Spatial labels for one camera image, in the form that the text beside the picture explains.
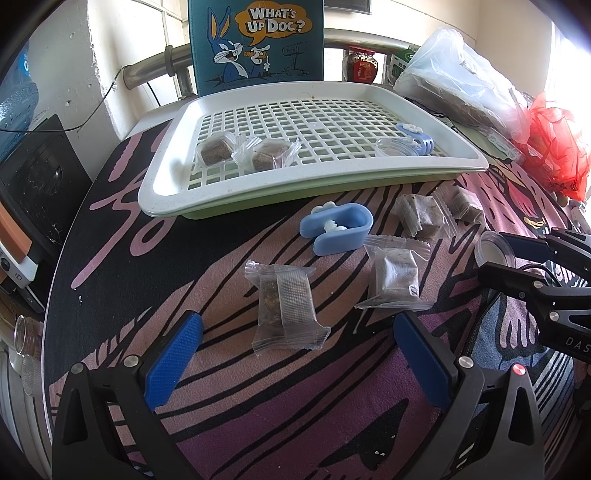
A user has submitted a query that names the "black wall television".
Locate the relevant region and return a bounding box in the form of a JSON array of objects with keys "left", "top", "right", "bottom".
[{"left": 325, "top": 0, "right": 370, "bottom": 14}]

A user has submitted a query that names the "white power adapter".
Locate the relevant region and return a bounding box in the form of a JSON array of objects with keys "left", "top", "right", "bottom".
[{"left": 0, "top": 243, "right": 38, "bottom": 289}]

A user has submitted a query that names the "blue water jug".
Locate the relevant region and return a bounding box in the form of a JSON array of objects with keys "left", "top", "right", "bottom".
[{"left": 0, "top": 43, "right": 39, "bottom": 161}]

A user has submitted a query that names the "white perforated plastic tray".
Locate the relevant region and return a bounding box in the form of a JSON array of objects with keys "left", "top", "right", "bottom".
[{"left": 137, "top": 81, "right": 489, "bottom": 219}]

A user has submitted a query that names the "brown cube packet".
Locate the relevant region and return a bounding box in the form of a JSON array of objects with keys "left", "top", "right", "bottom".
[
  {"left": 448, "top": 186, "right": 486, "bottom": 224},
  {"left": 232, "top": 136, "right": 301, "bottom": 173},
  {"left": 394, "top": 194, "right": 458, "bottom": 241},
  {"left": 356, "top": 235, "right": 434, "bottom": 312},
  {"left": 245, "top": 260, "right": 331, "bottom": 355},
  {"left": 195, "top": 131, "right": 236, "bottom": 167}
]

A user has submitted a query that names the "green white box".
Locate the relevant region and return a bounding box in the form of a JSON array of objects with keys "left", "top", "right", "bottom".
[{"left": 385, "top": 47, "right": 418, "bottom": 86}]

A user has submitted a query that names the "red lidded jar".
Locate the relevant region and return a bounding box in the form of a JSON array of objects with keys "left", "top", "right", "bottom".
[{"left": 344, "top": 47, "right": 379, "bottom": 84}]

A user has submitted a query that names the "red plastic bag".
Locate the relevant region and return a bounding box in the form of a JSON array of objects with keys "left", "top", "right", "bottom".
[{"left": 513, "top": 93, "right": 590, "bottom": 202}]

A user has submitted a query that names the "blue flower clip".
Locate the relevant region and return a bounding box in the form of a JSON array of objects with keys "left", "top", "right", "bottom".
[{"left": 396, "top": 123, "right": 435, "bottom": 156}]

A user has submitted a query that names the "colourful cartoon blanket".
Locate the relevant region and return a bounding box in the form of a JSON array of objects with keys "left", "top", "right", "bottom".
[{"left": 42, "top": 124, "right": 590, "bottom": 479}]

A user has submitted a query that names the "clear plastic bag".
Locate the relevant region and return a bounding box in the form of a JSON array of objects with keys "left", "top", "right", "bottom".
[{"left": 394, "top": 27, "right": 530, "bottom": 143}]

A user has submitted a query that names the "blue screw clip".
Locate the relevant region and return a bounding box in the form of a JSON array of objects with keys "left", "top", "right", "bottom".
[{"left": 298, "top": 201, "right": 374, "bottom": 256}]

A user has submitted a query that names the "black cable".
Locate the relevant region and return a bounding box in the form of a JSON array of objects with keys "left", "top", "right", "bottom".
[{"left": 517, "top": 262, "right": 562, "bottom": 287}]

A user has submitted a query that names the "clear round dish lid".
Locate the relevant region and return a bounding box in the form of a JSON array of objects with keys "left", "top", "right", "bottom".
[{"left": 474, "top": 230, "right": 516, "bottom": 268}]

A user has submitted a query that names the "metal bed rail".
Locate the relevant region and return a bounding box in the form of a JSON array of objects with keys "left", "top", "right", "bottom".
[{"left": 122, "top": 28, "right": 419, "bottom": 90}]

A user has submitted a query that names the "black speaker cabinet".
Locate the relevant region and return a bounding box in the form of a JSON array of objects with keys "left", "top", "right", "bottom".
[{"left": 1, "top": 114, "right": 91, "bottom": 261}]

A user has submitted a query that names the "teal Bugs Bunny tote bag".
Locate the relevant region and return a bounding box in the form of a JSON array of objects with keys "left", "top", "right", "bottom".
[{"left": 187, "top": 0, "right": 325, "bottom": 96}]

